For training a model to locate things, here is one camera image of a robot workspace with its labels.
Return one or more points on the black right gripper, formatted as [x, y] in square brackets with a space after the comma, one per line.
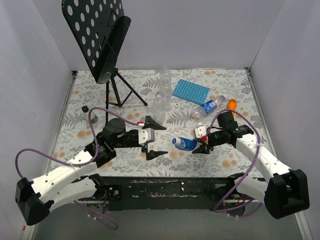
[207, 144]

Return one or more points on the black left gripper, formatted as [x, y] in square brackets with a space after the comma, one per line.
[145, 146]

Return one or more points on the clear bottle green logo cap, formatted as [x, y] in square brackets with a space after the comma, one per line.
[166, 92]

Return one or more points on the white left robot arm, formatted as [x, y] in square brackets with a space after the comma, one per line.
[83, 164]

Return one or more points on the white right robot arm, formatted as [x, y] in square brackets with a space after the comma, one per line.
[282, 190]

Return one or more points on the large crumpled clear bottle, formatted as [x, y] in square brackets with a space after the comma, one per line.
[219, 154]

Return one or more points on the blue label pepsi bottle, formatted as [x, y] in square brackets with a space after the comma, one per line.
[207, 108]

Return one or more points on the small black cap bottle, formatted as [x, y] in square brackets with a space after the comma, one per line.
[85, 114]

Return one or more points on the blue studded building plate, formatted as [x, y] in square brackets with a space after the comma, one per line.
[191, 92]

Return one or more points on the black music stand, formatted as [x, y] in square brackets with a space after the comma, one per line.
[99, 28]

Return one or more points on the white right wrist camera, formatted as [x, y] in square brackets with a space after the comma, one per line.
[200, 134]

